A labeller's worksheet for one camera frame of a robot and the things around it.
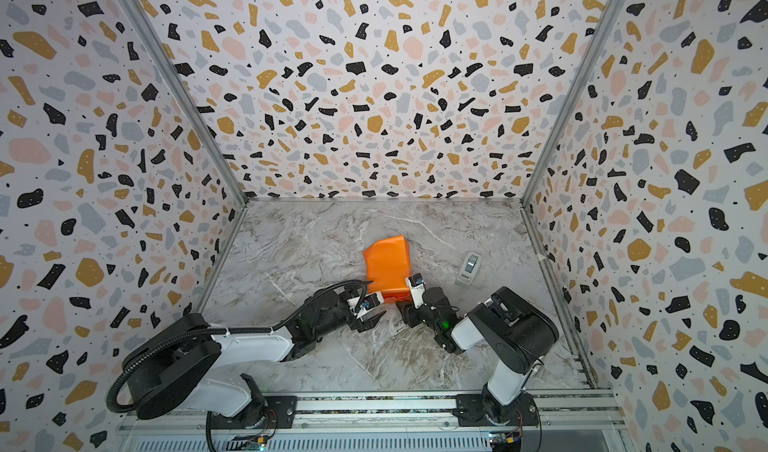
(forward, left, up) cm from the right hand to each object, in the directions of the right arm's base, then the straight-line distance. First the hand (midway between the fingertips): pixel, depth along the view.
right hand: (406, 299), depth 93 cm
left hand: (-4, +7, +11) cm, 14 cm away
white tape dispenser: (+10, -20, +2) cm, 23 cm away
